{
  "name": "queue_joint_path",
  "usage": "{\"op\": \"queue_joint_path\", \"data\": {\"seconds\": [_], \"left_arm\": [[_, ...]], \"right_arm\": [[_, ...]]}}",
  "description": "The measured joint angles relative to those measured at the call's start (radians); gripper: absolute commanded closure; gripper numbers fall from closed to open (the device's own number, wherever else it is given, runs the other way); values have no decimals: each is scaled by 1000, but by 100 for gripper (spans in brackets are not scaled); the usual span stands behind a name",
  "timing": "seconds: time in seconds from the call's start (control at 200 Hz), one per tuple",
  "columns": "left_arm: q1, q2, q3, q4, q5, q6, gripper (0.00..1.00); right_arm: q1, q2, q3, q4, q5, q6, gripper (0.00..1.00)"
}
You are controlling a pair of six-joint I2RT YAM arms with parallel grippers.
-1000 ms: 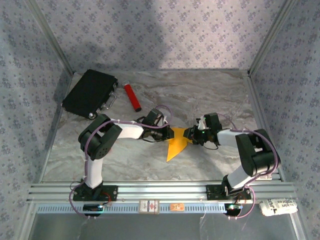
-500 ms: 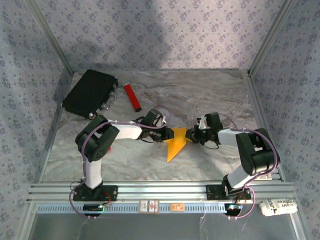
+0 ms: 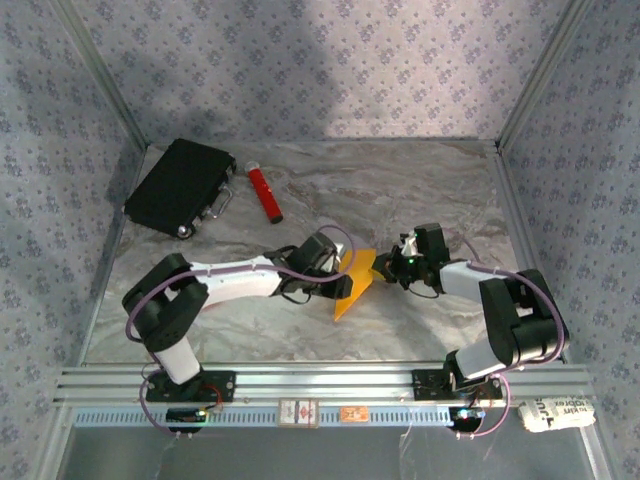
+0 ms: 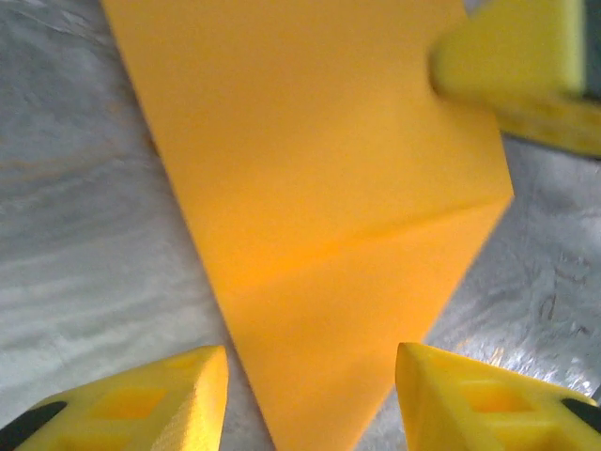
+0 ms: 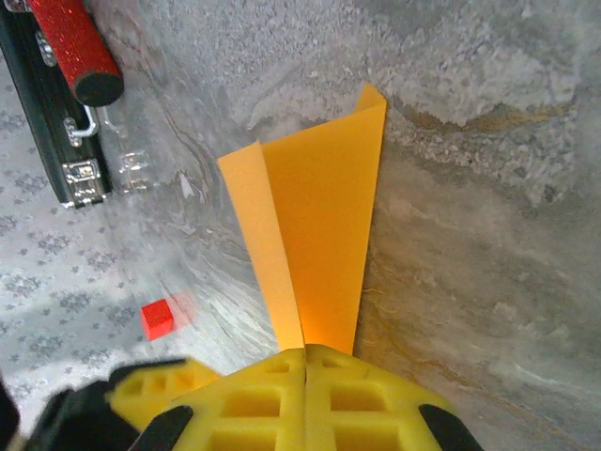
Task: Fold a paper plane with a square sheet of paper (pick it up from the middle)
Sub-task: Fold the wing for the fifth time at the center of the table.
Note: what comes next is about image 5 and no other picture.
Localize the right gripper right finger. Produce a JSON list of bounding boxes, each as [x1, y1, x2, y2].
[[304, 341, 485, 451]]

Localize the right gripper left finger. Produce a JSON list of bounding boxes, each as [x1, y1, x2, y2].
[[135, 345, 306, 451]]

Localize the small red block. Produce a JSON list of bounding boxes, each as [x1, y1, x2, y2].
[[140, 299, 176, 342]]

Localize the red glitter cylinder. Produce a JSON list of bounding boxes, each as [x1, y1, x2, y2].
[[25, 0, 126, 107]]

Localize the black case with metal handle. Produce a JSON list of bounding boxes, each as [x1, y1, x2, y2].
[[0, 8, 114, 210]]

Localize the orange-yellow cloth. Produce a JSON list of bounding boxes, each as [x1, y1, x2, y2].
[[218, 83, 389, 354]]

